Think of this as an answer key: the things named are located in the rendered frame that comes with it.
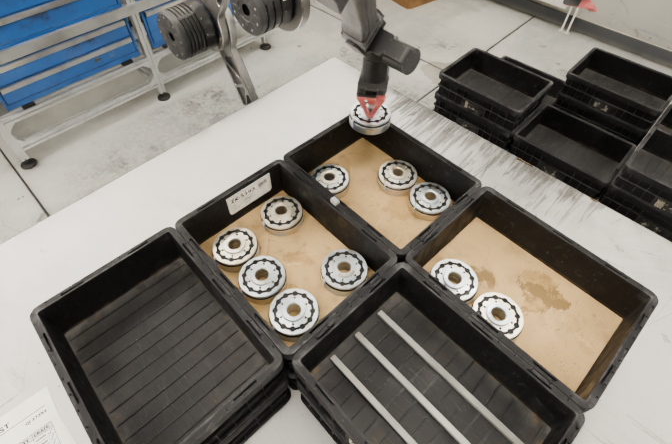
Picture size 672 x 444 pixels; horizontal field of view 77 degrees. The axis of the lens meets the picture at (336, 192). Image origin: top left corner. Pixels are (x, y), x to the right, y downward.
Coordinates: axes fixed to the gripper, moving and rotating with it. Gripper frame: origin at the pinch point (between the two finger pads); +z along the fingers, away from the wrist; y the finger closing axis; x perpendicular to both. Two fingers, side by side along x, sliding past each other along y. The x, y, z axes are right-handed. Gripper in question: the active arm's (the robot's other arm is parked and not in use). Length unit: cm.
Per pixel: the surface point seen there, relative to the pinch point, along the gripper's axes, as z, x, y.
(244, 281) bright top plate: 16, 21, -43
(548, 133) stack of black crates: 61, -77, 78
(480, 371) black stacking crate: 19, -29, -53
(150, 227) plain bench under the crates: 32, 57, -23
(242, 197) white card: 12.4, 27.2, -23.8
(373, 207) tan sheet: 18.4, -4.0, -16.1
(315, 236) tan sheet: 18.8, 8.8, -27.3
